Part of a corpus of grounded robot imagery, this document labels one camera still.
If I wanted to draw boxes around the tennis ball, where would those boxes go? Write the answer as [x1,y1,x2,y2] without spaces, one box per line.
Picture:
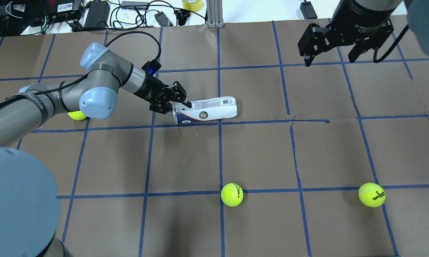
[358,183,386,208]
[68,111,87,121]

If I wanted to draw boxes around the tennis ball far left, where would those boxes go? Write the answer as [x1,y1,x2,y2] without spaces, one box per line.
[68,111,87,121]

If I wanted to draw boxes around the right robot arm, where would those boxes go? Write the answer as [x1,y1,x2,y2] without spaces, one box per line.
[298,0,429,67]

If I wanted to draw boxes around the tennis ball far right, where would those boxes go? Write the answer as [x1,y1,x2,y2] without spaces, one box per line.
[358,183,386,208]

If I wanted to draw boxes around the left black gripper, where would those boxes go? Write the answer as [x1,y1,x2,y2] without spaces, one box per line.
[134,79,193,115]

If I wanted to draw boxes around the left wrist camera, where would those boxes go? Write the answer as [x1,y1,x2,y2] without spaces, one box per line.
[141,60,161,75]

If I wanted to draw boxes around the aluminium frame post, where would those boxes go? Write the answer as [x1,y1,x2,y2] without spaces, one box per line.
[206,0,224,28]

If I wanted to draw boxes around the yellow tape roll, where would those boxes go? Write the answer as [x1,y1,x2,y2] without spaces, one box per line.
[181,0,204,12]

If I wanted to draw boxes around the black power adapter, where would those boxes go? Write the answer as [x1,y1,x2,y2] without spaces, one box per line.
[300,0,318,20]

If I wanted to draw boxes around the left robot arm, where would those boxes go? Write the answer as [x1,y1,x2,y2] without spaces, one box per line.
[0,42,192,257]

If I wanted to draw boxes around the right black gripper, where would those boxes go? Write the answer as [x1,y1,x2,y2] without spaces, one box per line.
[298,18,394,67]

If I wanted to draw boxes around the black power brick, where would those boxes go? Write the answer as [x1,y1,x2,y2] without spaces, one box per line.
[84,0,110,29]

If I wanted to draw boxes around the white tennis ball can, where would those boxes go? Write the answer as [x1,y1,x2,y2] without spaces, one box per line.
[173,96,238,124]

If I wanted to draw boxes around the tennis ball centre Head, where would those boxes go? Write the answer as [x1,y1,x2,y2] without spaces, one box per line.
[221,183,244,207]

